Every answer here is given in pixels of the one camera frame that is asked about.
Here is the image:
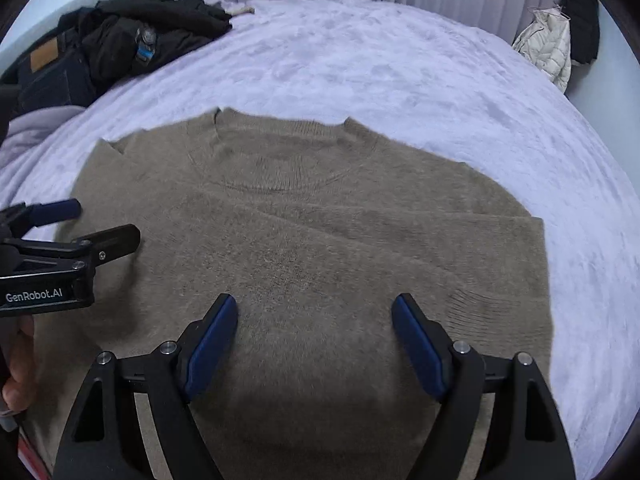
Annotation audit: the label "white puffer jacket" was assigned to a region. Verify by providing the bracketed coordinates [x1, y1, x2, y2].
[512, 7, 572, 93]

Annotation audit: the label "black jacket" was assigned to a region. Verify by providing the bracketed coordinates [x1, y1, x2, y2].
[59, 0, 233, 92]

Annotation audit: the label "olive brown knit sweater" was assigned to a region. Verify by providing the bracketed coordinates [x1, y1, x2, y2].
[25, 106, 553, 480]

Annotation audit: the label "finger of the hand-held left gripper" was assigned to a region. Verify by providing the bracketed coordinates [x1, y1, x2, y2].
[0, 224, 142, 273]
[0, 198, 82, 233]

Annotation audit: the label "lavender fluffy blanket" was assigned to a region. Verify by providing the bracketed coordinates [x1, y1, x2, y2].
[0, 0, 640, 480]

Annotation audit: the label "red object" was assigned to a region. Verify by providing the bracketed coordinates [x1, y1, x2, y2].
[17, 430, 51, 480]

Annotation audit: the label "person's left hand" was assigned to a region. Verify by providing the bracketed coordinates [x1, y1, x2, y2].
[0, 316, 37, 417]

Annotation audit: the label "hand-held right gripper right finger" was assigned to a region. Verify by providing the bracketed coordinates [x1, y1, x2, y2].
[391, 293, 576, 480]

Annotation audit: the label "dark blue jeans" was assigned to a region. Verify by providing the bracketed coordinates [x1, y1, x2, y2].
[0, 30, 98, 116]

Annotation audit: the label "black hanging coat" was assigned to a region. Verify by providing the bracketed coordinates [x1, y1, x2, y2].
[556, 0, 601, 66]

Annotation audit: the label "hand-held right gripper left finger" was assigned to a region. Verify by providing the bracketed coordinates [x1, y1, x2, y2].
[52, 292, 240, 480]

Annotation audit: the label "grey lavender quilt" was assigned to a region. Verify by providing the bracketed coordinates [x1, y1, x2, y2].
[0, 105, 86, 181]

